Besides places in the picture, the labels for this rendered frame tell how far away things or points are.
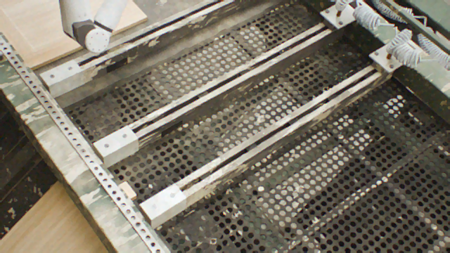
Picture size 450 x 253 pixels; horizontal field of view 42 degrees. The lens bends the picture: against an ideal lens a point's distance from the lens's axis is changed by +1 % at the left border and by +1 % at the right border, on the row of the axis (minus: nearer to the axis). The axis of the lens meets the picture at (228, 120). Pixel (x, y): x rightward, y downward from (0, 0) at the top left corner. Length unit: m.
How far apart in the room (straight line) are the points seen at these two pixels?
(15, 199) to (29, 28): 0.63
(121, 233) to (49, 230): 0.49
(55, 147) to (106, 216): 0.29
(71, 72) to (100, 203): 0.50
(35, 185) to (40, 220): 0.14
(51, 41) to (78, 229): 0.68
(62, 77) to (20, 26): 0.34
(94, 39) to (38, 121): 0.32
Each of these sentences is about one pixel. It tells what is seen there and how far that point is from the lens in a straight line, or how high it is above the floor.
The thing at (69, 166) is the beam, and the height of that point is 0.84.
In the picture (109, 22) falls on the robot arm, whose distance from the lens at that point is 1.87.
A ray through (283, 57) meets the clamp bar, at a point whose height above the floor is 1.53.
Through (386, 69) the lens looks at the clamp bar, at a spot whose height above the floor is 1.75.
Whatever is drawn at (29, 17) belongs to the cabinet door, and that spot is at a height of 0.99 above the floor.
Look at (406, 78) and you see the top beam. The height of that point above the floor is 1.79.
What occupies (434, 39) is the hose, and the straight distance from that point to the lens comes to 2.10.
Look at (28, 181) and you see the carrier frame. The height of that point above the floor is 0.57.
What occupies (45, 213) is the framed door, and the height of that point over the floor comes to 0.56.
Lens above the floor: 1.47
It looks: 7 degrees down
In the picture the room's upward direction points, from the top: 44 degrees clockwise
